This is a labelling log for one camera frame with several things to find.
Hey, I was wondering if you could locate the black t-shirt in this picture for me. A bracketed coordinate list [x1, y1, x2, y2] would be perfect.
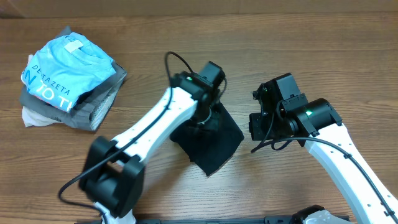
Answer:
[170, 103, 244, 176]

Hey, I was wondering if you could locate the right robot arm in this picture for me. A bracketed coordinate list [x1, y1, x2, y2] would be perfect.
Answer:
[249, 73, 397, 223]

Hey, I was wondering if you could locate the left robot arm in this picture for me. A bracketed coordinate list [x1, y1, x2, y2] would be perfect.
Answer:
[78, 62, 225, 223]

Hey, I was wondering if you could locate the grey folded garment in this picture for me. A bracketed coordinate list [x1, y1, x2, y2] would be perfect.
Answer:
[27, 27, 127, 131]

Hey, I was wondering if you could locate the light blue folded t-shirt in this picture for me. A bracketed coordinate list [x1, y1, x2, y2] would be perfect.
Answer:
[21, 32, 116, 113]

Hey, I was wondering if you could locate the white folded garment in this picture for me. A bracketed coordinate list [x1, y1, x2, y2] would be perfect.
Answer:
[19, 72, 61, 127]

